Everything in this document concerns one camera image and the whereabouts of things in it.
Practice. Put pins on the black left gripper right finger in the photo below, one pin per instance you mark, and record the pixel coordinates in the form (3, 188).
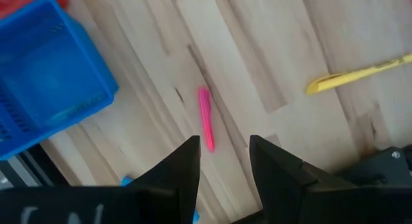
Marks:
(305, 201)

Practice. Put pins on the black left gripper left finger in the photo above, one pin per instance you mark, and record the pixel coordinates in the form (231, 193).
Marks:
(145, 204)

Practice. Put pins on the light blue marker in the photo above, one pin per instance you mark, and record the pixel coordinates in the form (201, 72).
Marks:
(127, 181)

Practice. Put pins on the pink marker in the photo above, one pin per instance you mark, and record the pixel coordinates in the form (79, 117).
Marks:
(206, 117)

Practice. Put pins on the yellow marker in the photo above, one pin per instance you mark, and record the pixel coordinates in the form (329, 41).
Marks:
(347, 76)

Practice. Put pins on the blue plastic basket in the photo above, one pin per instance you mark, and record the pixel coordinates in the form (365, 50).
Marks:
(48, 72)

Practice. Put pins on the red plastic basket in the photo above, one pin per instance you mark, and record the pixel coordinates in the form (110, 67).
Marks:
(19, 2)

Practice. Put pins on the black aluminium table frame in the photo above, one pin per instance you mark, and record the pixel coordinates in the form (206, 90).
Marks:
(48, 169)

